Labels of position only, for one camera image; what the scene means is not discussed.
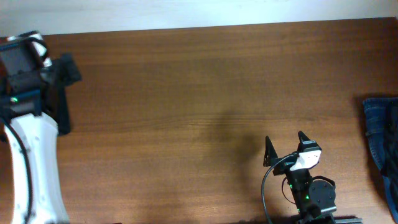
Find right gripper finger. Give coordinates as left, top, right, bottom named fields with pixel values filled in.
left=298, top=131, right=310, bottom=142
left=263, top=136, right=279, bottom=167

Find black nike t-shirt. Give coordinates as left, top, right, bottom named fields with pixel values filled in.
left=45, top=86, right=71, bottom=136

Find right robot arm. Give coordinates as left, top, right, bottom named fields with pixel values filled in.
left=261, top=131, right=363, bottom=224

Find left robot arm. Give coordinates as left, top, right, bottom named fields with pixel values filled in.
left=1, top=30, right=81, bottom=223

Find blue denim jeans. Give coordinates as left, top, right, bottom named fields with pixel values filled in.
left=363, top=97, right=397, bottom=222

